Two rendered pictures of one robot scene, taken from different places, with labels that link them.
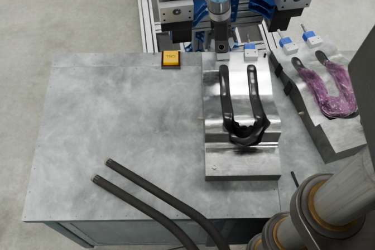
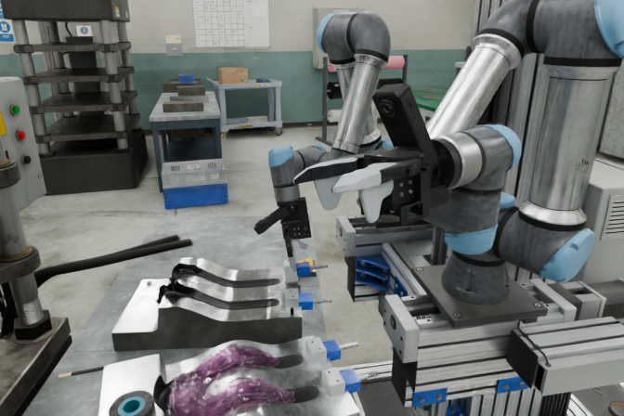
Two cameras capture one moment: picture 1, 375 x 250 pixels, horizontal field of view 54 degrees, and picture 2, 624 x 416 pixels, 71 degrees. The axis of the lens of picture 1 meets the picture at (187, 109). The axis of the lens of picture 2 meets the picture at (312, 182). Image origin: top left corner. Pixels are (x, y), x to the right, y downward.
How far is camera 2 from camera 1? 1.64 m
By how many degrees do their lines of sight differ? 72
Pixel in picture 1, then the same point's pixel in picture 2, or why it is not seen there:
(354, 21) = not seen: outside the picture
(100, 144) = (210, 240)
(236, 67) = (275, 291)
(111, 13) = not seen: hidden behind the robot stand
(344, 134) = (129, 379)
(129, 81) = (278, 249)
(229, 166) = (145, 293)
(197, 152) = not seen: hidden behind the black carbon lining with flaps
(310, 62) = (292, 378)
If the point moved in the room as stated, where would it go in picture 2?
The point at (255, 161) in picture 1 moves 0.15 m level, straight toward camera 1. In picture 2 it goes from (141, 312) to (103, 299)
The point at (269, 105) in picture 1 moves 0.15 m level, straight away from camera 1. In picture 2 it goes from (206, 309) to (255, 323)
